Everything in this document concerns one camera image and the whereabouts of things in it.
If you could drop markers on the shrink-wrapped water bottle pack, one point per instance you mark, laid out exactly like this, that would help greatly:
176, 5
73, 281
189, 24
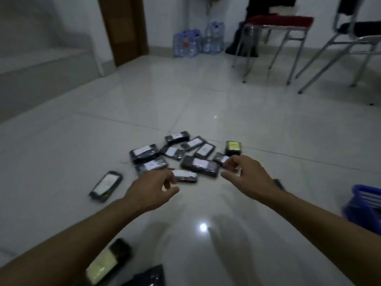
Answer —
213, 37
187, 43

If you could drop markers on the person's right forearm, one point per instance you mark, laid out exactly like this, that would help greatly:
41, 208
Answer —
324, 232

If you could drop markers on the person's left hand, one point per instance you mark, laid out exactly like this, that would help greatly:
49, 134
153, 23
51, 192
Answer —
147, 190

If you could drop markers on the red seat metal chair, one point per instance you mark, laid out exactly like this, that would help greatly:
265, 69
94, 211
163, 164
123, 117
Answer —
279, 21

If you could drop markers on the black bag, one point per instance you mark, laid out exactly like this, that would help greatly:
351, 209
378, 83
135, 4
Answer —
238, 44

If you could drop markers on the black parcel pale yellow label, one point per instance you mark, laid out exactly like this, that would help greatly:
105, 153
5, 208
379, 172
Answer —
108, 260

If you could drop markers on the brown wooden door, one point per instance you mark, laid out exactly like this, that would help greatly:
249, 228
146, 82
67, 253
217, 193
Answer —
123, 26

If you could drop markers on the black plastic bag parcel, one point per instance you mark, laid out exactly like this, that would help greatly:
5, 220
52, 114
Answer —
148, 277

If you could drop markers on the person's left thumb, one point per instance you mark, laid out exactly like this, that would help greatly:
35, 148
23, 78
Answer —
172, 192

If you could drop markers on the black seat metal chair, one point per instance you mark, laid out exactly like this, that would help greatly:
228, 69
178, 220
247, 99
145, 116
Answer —
360, 28

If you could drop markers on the person's right hand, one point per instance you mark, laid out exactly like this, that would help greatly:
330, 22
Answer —
253, 180

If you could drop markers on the black sleeve parcel white label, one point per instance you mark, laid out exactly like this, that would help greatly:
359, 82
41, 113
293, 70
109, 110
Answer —
105, 186

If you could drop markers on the black box yellow label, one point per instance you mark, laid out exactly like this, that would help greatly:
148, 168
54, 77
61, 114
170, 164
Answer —
233, 148

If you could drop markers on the person's right thumb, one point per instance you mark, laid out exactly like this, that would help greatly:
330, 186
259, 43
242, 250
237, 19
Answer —
229, 176

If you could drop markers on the blue plastic basket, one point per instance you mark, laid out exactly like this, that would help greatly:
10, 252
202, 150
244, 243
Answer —
364, 209

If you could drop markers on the white tiled steps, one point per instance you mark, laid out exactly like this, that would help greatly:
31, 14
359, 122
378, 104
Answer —
44, 65

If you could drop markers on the pile of black wrapped packets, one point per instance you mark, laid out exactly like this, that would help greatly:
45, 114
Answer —
199, 165

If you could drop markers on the person's left forearm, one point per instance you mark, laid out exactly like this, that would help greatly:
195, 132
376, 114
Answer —
71, 238

